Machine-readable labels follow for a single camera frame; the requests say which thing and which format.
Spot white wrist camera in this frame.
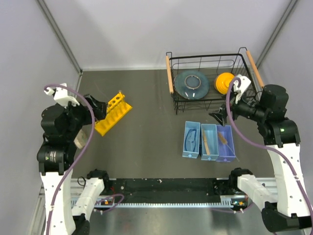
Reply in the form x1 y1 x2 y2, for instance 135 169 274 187
44 87 80 108
233 74 251 104

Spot beige ceramic mug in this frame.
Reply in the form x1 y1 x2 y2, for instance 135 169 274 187
74 129 88 149

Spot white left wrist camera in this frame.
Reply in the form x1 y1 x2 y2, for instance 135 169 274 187
44 87 80 108

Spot yellow test tube rack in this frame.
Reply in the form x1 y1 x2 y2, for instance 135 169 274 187
95 93 133 136

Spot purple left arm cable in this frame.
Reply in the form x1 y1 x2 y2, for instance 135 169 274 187
44 84 125 235

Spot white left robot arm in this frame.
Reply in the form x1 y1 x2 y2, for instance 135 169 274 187
37 95 111 235

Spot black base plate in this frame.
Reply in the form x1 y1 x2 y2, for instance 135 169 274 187
82 177 247 204

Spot light blue bin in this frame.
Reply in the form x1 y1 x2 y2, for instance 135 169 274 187
182 121 201 159
201 123 219 161

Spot wire test tube brush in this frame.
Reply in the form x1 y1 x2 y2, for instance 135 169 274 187
217 131 240 162

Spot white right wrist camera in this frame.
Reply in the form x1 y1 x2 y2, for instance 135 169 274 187
233 74 251 104

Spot black wire basket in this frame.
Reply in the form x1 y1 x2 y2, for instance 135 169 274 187
166 47 262 113

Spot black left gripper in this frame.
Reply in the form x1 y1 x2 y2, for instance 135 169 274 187
60 93 107 139

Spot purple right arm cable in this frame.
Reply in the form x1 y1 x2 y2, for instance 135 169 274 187
225 77 313 235

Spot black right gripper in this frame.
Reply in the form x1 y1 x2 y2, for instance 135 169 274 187
208 89 267 126

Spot yellow ribbed bowl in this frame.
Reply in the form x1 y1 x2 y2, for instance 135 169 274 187
214 72 235 94

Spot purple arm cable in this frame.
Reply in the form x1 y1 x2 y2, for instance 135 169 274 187
225 77 313 235
44 84 125 235

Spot light blue left bin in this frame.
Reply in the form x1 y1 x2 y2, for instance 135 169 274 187
182 121 201 159

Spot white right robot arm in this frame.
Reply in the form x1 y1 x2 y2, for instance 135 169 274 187
211 82 313 233

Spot light blue middle bin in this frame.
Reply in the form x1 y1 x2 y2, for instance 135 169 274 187
201 123 219 161

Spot blue safety goggles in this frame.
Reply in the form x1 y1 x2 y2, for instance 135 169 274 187
184 129 197 152

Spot wooden test tube holder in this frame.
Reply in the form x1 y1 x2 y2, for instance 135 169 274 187
202 129 210 155

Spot blue ceramic plate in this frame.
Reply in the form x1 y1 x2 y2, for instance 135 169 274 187
174 70 210 100

